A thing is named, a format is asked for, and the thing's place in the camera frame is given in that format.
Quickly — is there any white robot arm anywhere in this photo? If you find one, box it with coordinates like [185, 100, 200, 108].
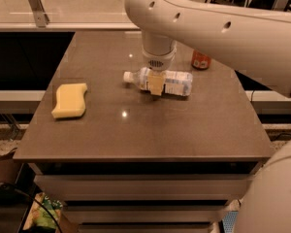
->
[125, 0, 291, 233]

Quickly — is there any clear blue plastic water bottle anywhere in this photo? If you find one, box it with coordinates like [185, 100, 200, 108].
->
[123, 67, 193, 97]

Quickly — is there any left metal railing bracket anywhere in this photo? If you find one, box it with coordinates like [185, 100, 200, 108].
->
[28, 0, 49, 28]

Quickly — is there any grey drawer cabinet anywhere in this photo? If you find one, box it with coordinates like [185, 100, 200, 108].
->
[29, 159, 261, 229]

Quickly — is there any yellow sponge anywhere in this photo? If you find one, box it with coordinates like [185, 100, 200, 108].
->
[51, 83, 87, 119]

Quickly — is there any orange soda can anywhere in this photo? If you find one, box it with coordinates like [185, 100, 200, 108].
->
[191, 50, 211, 70]

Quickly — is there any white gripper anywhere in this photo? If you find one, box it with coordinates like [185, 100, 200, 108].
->
[142, 48, 177, 96]

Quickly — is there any blue perforated box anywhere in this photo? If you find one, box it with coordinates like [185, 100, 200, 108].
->
[222, 211, 238, 233]

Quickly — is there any green snack bag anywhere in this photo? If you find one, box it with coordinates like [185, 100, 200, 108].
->
[22, 192, 63, 233]

